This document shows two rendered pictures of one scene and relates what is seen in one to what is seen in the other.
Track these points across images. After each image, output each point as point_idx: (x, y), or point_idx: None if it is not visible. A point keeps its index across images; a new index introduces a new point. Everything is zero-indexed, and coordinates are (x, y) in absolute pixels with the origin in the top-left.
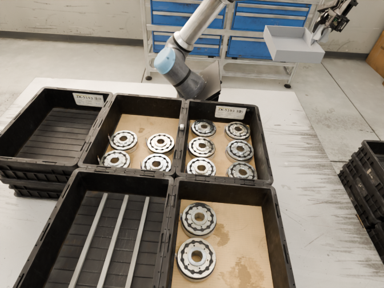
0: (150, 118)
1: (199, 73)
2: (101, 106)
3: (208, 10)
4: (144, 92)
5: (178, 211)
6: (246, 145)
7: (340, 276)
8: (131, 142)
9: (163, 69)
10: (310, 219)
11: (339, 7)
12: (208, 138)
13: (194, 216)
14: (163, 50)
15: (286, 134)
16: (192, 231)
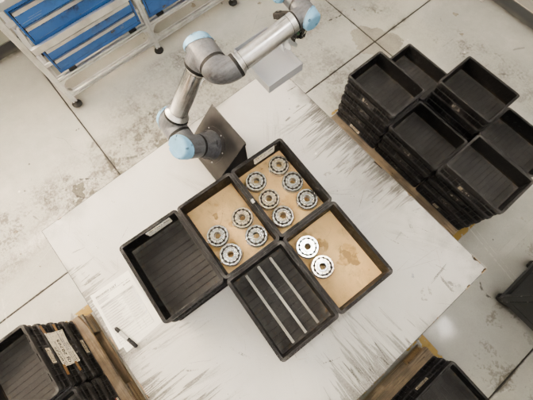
0: (209, 200)
1: (201, 123)
2: (170, 222)
3: (194, 89)
4: (159, 167)
5: None
6: (293, 174)
7: (383, 209)
8: (224, 233)
9: (189, 157)
10: (352, 186)
11: None
12: (265, 186)
13: (304, 248)
14: (174, 140)
15: (300, 124)
16: (310, 255)
